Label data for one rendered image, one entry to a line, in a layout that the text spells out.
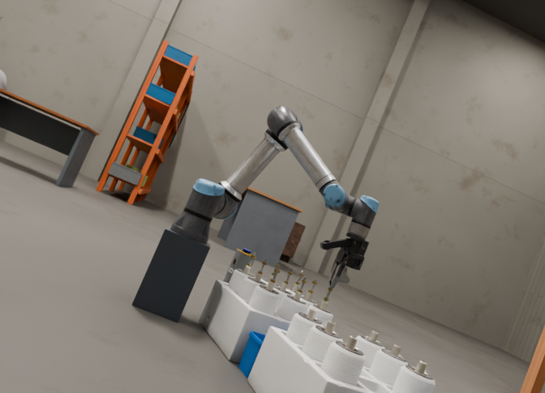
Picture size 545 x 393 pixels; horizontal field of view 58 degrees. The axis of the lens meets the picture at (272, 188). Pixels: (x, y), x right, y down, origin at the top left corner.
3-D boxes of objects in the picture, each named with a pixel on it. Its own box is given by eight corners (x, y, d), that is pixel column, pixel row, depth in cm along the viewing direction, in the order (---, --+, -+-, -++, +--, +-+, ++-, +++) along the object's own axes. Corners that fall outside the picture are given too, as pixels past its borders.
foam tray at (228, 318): (229, 360, 161) (250, 309, 163) (198, 320, 197) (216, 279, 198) (322, 387, 177) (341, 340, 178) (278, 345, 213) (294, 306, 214)
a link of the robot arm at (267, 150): (191, 202, 200) (281, 101, 197) (207, 207, 214) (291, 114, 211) (211, 221, 196) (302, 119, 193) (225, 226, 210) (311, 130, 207)
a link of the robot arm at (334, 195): (278, 91, 187) (353, 193, 170) (285, 101, 197) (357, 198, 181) (254, 109, 188) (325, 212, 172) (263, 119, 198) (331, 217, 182)
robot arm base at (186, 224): (169, 230, 182) (179, 205, 183) (171, 228, 197) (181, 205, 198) (206, 245, 184) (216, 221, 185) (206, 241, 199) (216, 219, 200)
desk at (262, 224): (221, 245, 636) (246, 185, 642) (214, 235, 792) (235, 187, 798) (278, 269, 648) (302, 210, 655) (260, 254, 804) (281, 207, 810)
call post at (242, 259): (212, 321, 206) (241, 252, 208) (208, 315, 212) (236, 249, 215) (226, 326, 209) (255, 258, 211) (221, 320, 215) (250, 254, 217)
